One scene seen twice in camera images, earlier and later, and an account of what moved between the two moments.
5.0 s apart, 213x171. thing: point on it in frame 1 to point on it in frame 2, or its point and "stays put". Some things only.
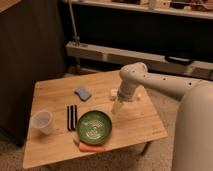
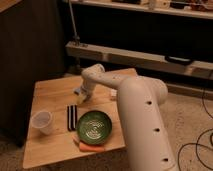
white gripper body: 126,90 to 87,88
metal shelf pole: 75,37 stays put
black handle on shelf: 179,60 stays put
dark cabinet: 32,48 stays put
